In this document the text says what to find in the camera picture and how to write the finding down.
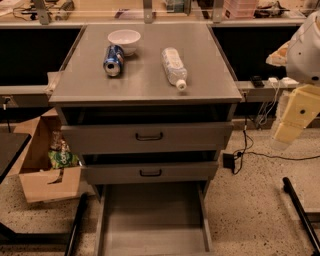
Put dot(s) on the black right frame leg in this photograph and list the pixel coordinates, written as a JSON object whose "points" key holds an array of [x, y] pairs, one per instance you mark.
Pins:
{"points": [[307, 218]]}

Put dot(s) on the small black device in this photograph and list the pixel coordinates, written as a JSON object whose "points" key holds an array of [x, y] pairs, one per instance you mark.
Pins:
{"points": [[257, 82]]}

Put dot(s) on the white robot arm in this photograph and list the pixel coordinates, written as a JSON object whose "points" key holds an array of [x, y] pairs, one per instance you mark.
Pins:
{"points": [[301, 58]]}

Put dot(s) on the black power adapter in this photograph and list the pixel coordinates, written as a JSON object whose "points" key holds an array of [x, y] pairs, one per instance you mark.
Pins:
{"points": [[228, 161]]}

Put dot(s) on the green snack bag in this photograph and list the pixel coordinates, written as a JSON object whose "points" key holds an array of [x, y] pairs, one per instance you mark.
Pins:
{"points": [[62, 159]]}

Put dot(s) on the blue soda can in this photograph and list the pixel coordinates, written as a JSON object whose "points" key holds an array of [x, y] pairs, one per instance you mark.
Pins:
{"points": [[114, 60]]}

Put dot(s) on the grey top drawer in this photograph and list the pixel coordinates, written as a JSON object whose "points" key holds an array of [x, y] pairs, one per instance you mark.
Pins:
{"points": [[147, 138]]}

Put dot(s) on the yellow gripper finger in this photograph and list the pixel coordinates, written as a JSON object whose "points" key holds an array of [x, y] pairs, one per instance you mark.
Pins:
{"points": [[295, 111]]}

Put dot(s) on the grey drawer cabinet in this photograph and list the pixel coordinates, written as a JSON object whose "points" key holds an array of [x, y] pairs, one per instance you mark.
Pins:
{"points": [[142, 94]]}

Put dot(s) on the black frame leg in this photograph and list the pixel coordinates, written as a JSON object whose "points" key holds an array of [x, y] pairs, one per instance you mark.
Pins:
{"points": [[307, 218], [76, 225]]}

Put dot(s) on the pink plastic container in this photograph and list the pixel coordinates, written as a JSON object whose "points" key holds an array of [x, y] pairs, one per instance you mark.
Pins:
{"points": [[239, 9]]}

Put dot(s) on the grey middle drawer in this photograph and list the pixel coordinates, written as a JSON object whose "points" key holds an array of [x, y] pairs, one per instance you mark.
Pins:
{"points": [[149, 173]]}

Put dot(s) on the clear plastic water bottle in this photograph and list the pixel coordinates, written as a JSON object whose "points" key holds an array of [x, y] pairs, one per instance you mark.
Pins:
{"points": [[174, 68]]}

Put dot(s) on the brown cardboard box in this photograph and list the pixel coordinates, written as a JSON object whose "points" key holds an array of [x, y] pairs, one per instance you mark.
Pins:
{"points": [[39, 180]]}

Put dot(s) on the grey open bottom drawer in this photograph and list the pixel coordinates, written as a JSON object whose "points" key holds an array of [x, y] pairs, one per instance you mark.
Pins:
{"points": [[153, 219]]}

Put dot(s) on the white ceramic bowl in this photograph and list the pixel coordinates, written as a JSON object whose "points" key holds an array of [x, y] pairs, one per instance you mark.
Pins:
{"points": [[125, 38]]}

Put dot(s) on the black left frame leg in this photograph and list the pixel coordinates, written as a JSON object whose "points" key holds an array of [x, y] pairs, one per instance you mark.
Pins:
{"points": [[76, 225]]}

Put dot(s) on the white power strip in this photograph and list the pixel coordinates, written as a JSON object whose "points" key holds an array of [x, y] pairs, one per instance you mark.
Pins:
{"points": [[287, 81]]}

